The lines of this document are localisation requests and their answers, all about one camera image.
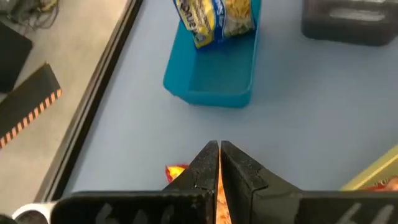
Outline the blue plastic bin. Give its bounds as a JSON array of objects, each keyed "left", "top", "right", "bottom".
[{"left": 163, "top": 0, "right": 262, "bottom": 109}]

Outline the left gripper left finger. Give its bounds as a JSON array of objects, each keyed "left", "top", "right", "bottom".
[{"left": 161, "top": 139, "right": 220, "bottom": 224}]

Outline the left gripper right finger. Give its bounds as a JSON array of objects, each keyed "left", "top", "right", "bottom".
[{"left": 220, "top": 139, "right": 302, "bottom": 224}]

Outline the dark smoky plastic bin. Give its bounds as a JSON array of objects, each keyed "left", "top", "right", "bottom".
[{"left": 300, "top": 0, "right": 398, "bottom": 47}]

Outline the blue soy sauce ramen pack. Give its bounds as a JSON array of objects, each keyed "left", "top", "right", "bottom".
[{"left": 172, "top": 0, "right": 256, "bottom": 49}]

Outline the black hazard-striped floor mat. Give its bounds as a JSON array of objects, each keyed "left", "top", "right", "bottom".
[{"left": 0, "top": 62, "right": 63, "bottom": 150}]

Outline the orange chicken ramen pack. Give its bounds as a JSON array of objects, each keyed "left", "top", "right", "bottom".
[{"left": 164, "top": 149, "right": 233, "bottom": 224}]

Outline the grey cable bundle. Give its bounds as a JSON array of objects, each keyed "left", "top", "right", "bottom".
[{"left": 0, "top": 0, "right": 60, "bottom": 30}]

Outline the black metal table frame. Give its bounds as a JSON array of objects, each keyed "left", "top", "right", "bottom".
[{"left": 32, "top": 0, "right": 146, "bottom": 203}]

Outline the black flat floor plate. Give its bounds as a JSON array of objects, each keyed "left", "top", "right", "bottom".
[{"left": 0, "top": 21, "right": 34, "bottom": 94}]

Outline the yellow-green plastic bin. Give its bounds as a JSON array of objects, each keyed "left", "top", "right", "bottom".
[{"left": 340, "top": 144, "right": 398, "bottom": 191}]

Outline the red beef ramen pack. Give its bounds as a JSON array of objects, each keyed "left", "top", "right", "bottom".
[{"left": 362, "top": 176, "right": 398, "bottom": 191}]

